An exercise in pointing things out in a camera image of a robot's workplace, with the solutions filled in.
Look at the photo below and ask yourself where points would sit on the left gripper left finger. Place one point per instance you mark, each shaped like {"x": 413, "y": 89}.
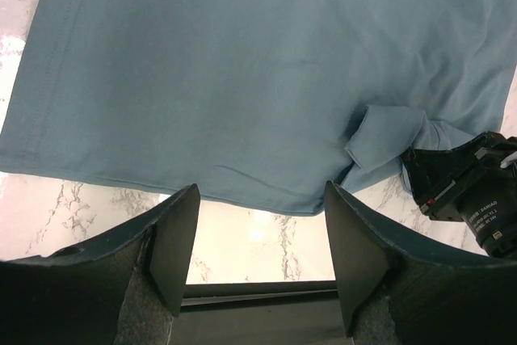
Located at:
{"x": 124, "y": 286}

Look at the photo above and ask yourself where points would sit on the blue-grey t shirt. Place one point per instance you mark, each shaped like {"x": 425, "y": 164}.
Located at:
{"x": 259, "y": 102}

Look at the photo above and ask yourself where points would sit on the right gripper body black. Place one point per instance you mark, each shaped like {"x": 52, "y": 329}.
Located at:
{"x": 439, "y": 179}

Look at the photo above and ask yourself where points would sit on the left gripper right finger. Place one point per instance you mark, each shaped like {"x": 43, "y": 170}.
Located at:
{"x": 432, "y": 293}

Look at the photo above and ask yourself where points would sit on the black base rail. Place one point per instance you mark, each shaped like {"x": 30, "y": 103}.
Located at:
{"x": 299, "y": 312}

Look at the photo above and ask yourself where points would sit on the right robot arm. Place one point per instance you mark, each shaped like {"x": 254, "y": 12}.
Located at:
{"x": 489, "y": 210}

